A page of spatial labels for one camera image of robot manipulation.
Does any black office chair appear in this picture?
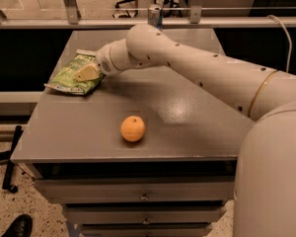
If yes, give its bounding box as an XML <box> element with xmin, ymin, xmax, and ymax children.
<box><xmin>112</xmin><ymin>0</ymin><xmax>184</xmax><ymax>19</ymax></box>

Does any grey drawer cabinet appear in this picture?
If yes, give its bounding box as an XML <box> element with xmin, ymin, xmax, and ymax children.
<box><xmin>13</xmin><ymin>31</ymin><xmax>252</xmax><ymax>237</ymax></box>

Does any grey drawer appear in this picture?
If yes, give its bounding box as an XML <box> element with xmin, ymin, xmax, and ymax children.
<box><xmin>35</xmin><ymin>178</ymin><xmax>234</xmax><ymax>204</ymax></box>
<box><xmin>63</xmin><ymin>203</ymin><xmax>226</xmax><ymax>224</ymax></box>
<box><xmin>82</xmin><ymin>224</ymin><xmax>212</xmax><ymax>237</ymax></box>

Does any top grey drawer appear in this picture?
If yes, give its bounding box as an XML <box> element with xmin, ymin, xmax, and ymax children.
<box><xmin>35</xmin><ymin>178</ymin><xmax>234</xmax><ymax>204</ymax></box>

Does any bottom grey drawer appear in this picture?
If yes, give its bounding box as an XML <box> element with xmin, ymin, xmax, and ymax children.
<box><xmin>82</xmin><ymin>224</ymin><xmax>212</xmax><ymax>237</ymax></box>

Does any white cable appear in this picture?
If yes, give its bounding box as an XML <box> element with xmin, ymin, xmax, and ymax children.
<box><xmin>266</xmin><ymin>14</ymin><xmax>294</xmax><ymax>74</ymax></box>

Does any green jalapeno chip bag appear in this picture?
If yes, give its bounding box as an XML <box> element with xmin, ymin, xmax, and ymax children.
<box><xmin>45</xmin><ymin>49</ymin><xmax>105</xmax><ymax>96</ymax></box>

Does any black shoe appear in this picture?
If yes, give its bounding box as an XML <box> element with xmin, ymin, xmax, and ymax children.
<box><xmin>2</xmin><ymin>214</ymin><xmax>33</xmax><ymax>237</ymax></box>

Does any black chair base leg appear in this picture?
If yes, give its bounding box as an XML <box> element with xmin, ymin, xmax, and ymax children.
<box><xmin>0</xmin><ymin>125</ymin><xmax>23</xmax><ymax>194</ymax></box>

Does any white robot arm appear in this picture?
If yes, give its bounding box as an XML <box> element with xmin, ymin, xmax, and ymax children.
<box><xmin>96</xmin><ymin>25</ymin><xmax>296</xmax><ymax>237</ymax></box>

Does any metal railing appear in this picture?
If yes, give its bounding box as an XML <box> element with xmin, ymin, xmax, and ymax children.
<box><xmin>0</xmin><ymin>0</ymin><xmax>296</xmax><ymax>29</ymax></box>

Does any middle grey drawer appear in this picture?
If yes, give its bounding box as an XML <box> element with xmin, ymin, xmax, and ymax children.
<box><xmin>63</xmin><ymin>203</ymin><xmax>226</xmax><ymax>224</ymax></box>

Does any silver blue drink can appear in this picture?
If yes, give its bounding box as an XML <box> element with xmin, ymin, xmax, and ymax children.
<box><xmin>148</xmin><ymin>4</ymin><xmax>163</xmax><ymax>30</ymax></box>

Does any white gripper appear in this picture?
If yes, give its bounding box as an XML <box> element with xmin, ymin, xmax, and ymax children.
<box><xmin>74</xmin><ymin>39</ymin><xmax>145</xmax><ymax>82</ymax></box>

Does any orange fruit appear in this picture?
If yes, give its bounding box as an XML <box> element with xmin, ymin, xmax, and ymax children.
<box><xmin>120</xmin><ymin>116</ymin><xmax>146</xmax><ymax>142</ymax></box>

